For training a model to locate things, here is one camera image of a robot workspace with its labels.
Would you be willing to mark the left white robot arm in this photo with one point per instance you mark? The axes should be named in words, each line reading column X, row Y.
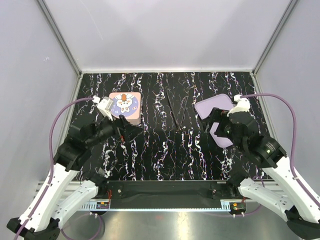
column 45, row 217

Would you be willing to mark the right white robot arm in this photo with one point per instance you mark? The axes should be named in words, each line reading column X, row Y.
column 296, row 207

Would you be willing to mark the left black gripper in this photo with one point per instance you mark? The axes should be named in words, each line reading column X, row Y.
column 123, row 129

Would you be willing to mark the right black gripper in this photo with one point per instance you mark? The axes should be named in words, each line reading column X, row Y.
column 216, row 115

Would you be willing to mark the silver metal box lid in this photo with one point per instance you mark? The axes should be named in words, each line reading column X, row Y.
column 128, row 104

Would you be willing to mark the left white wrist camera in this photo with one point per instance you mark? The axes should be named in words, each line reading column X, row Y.
column 104, row 106

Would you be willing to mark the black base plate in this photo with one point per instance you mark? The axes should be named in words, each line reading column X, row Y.
column 173, row 189

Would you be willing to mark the left orange connector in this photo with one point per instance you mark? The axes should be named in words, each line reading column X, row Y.
column 102, row 205

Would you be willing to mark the white cable duct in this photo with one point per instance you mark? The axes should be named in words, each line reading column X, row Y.
column 160, row 205

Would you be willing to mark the metal tongs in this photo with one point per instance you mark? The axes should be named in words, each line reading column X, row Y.
column 177, row 104

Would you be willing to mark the lavender plastic tray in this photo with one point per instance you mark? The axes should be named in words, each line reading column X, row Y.
column 204, row 108

